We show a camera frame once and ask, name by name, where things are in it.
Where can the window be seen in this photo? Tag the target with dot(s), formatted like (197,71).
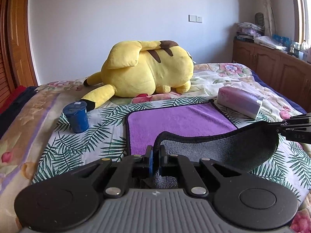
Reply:
(302,12)

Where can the wooden wardrobe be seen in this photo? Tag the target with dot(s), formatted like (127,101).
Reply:
(14,34)

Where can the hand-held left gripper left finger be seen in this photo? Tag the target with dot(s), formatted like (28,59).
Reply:
(151,159)

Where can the red cloth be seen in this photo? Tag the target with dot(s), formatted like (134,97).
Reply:
(11,99)

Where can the dark blue cloth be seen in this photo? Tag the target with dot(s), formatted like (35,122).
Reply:
(17,109)

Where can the pink tissue pack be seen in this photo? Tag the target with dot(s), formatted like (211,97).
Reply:
(239,100)

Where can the leaf print sheet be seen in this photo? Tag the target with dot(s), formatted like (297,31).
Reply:
(107,128)

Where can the yellow plush toy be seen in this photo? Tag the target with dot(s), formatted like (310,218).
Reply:
(148,72)

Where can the group of small bottles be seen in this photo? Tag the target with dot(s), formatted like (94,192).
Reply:
(297,48)

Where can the wooden cabinet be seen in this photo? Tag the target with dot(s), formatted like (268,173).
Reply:
(274,65)

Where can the pale curtain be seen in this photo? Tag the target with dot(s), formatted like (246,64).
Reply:
(269,7)

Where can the purple and grey towel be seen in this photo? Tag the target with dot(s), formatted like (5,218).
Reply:
(179,123)

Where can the white plastic bag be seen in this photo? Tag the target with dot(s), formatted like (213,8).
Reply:
(268,42)

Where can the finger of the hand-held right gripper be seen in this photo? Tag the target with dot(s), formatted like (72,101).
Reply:
(297,119)
(295,133)

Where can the stack of packets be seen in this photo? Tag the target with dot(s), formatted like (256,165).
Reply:
(249,30)

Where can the white wall switch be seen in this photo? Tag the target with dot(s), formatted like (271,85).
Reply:
(195,18)

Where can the dark blue bed sheet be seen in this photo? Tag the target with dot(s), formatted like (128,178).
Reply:
(277,89)

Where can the blue round container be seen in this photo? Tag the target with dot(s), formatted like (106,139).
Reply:
(77,117)

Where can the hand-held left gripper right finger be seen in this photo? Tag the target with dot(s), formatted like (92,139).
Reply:
(162,160)

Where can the dark grey round object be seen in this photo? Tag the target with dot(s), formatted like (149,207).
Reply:
(259,19)

